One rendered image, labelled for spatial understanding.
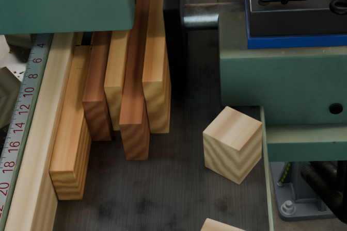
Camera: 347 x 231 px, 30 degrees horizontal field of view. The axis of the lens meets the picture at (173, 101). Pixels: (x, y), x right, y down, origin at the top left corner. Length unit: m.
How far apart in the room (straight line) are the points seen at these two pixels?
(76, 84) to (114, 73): 0.04
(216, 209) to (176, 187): 0.04
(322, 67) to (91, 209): 0.23
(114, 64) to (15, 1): 0.10
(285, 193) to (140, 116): 1.12
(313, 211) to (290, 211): 0.05
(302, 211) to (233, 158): 1.08
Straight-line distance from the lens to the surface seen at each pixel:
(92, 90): 0.55
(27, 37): 0.83
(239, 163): 0.51
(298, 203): 1.60
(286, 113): 0.60
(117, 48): 0.57
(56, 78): 0.57
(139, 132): 0.53
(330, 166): 0.92
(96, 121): 0.56
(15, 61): 0.83
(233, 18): 0.59
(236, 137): 0.51
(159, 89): 0.53
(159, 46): 0.55
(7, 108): 0.74
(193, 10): 0.60
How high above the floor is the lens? 1.33
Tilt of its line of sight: 46 degrees down
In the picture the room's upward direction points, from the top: 7 degrees counter-clockwise
